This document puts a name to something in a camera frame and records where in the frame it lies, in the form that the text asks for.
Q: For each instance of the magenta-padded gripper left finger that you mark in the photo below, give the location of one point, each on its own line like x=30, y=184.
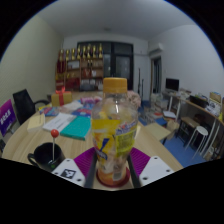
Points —
x=68, y=173

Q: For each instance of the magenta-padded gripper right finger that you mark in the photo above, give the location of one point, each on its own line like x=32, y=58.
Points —
x=155, y=170

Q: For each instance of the yellow-label drink bottle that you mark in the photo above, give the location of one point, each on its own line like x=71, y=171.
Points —
x=115, y=133

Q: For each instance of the black mug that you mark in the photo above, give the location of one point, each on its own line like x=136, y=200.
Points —
x=45, y=157

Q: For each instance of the small wooden side table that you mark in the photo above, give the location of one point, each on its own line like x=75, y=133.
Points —
x=158, y=131

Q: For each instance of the red-ball stirring stick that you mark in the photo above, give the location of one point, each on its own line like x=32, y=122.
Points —
x=54, y=133

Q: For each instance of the teal book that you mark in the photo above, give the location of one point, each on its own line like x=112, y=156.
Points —
x=77, y=128

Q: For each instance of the white book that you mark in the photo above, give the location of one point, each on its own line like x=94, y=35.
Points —
x=59, y=122

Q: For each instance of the white round stool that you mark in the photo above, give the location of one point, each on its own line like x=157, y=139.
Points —
x=196, y=135

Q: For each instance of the pale yellow notepad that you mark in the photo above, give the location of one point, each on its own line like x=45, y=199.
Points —
x=36, y=122

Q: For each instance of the blue printed book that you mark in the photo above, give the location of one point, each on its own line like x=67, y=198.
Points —
x=83, y=111

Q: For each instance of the colourful printed book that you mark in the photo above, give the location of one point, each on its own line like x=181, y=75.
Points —
x=50, y=111

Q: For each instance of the pink flower bouquet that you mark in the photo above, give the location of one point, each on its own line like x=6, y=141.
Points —
x=134, y=98

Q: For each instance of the yellow gift box red ribbon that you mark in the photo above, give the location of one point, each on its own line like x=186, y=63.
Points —
x=61, y=98

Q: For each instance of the pink printed box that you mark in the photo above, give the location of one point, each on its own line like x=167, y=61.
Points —
x=90, y=99

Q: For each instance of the wooden side desk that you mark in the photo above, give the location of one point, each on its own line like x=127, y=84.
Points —
x=200, y=106

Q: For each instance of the black office chair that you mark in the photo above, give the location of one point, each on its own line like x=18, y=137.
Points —
x=25, y=106

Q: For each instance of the purple sign board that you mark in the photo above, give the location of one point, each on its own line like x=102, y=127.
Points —
x=6, y=117

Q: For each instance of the black computer monitor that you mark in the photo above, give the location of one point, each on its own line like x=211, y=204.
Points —
x=172, y=84

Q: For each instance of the wooden shelf unit with trophies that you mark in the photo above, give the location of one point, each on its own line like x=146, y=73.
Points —
x=80, y=71

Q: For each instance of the dark glass door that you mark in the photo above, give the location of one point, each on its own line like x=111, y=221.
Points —
x=121, y=65

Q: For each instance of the white air conditioner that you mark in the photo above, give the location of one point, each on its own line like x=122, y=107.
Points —
x=156, y=48

